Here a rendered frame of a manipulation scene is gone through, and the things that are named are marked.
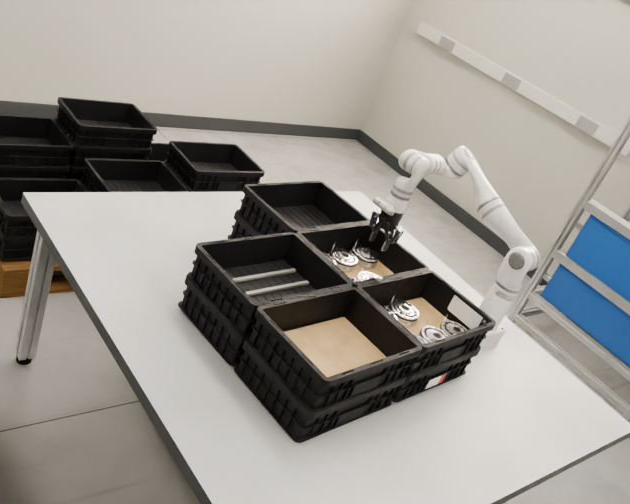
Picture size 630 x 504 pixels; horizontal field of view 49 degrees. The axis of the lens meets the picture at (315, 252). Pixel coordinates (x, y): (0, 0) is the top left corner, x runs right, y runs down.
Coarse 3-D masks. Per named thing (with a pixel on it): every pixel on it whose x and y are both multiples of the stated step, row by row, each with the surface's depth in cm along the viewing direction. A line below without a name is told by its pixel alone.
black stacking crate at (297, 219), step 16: (256, 192) 248; (272, 192) 254; (288, 192) 260; (304, 192) 266; (320, 192) 271; (240, 208) 247; (256, 208) 241; (288, 208) 264; (304, 208) 269; (320, 208) 272; (336, 208) 266; (256, 224) 242; (272, 224) 236; (304, 224) 257; (320, 224) 262
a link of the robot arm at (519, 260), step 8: (520, 248) 236; (528, 248) 237; (512, 256) 237; (520, 256) 235; (528, 256) 234; (536, 256) 237; (504, 264) 240; (512, 264) 237; (520, 264) 235; (528, 264) 234; (536, 264) 238; (504, 272) 240; (512, 272) 238; (520, 272) 236; (496, 280) 243; (504, 280) 240; (512, 280) 238; (520, 280) 237; (504, 288) 241; (512, 288) 240; (520, 288) 241
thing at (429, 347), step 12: (408, 276) 229; (360, 288) 211; (372, 300) 207; (468, 300) 229; (384, 312) 204; (480, 312) 226; (492, 324) 221; (456, 336) 207; (468, 336) 212; (432, 348) 199
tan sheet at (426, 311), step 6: (408, 300) 236; (414, 300) 238; (420, 300) 239; (384, 306) 227; (414, 306) 234; (420, 306) 236; (426, 306) 237; (432, 306) 239; (420, 312) 232; (426, 312) 234; (432, 312) 235; (438, 312) 236; (420, 318) 229; (426, 318) 230; (432, 318) 232; (438, 318) 233; (444, 318) 234; (420, 324) 226; (426, 324) 227; (432, 324) 228; (438, 324) 230; (414, 330) 221
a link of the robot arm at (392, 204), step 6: (390, 192) 234; (378, 198) 233; (390, 198) 233; (396, 198) 231; (378, 204) 232; (384, 204) 231; (390, 204) 232; (396, 204) 232; (402, 204) 232; (384, 210) 230; (390, 210) 229; (396, 210) 233; (402, 210) 234
